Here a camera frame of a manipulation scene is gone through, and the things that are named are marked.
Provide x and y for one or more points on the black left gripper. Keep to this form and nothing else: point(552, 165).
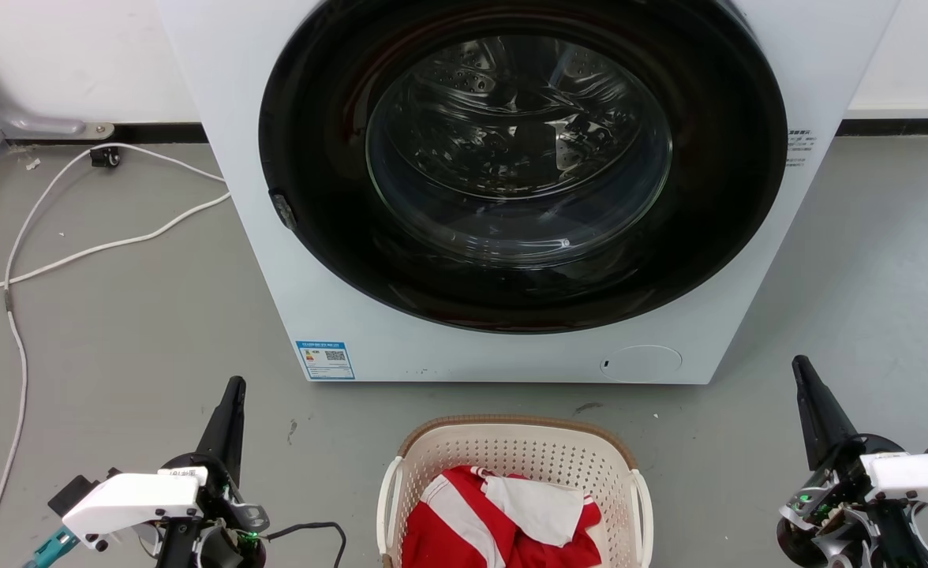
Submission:
point(223, 513)

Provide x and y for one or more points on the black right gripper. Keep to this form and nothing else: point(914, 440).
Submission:
point(835, 505)

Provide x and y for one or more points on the cream perforated plastic laundry basket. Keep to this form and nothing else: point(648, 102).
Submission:
point(527, 450)

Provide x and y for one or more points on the blue energy label sticker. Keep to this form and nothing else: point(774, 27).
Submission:
point(324, 360)

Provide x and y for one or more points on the round white filter cover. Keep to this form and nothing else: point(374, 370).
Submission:
point(641, 364)

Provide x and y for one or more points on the teal connector piece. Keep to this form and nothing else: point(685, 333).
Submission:
point(52, 548)

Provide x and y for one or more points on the white front-load washing machine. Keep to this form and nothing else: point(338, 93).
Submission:
point(448, 355)

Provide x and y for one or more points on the red and white striped garment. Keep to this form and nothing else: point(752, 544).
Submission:
point(448, 528)

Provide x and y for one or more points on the round black glass washer door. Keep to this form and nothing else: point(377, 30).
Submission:
point(716, 197)

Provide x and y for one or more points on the white cloth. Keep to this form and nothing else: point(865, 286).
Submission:
point(539, 509)

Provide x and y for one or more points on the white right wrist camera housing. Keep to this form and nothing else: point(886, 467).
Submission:
point(922, 473)

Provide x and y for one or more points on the small black wall plug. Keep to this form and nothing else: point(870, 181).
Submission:
point(106, 156)

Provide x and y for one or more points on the grey wall pipe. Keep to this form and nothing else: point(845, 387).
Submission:
point(6, 110)

